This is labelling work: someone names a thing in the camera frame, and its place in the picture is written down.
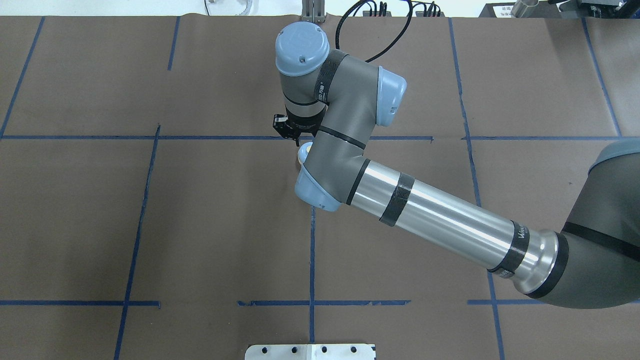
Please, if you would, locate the aluminium frame post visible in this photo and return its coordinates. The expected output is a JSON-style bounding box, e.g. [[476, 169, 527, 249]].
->
[[301, 0, 327, 24]]

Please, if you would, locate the silver metal cylinder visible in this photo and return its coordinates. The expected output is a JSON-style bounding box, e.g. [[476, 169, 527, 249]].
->
[[510, 0, 540, 18]]

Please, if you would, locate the white camera pole with base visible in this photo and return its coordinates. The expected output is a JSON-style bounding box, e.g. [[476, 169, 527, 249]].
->
[[244, 343, 377, 360]]

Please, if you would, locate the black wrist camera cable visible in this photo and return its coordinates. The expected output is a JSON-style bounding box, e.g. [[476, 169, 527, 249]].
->
[[335, 0, 415, 64]]

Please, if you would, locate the blue cream call bell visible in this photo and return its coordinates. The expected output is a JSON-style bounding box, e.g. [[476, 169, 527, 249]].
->
[[296, 141, 313, 166]]

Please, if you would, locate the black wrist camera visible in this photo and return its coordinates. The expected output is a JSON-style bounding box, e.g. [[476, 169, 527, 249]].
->
[[272, 113, 293, 139]]

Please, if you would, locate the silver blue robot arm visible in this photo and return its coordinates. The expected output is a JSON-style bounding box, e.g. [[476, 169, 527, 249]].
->
[[272, 22, 640, 309]]

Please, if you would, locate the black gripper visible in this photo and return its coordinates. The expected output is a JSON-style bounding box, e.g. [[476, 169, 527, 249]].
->
[[285, 114, 321, 141]]

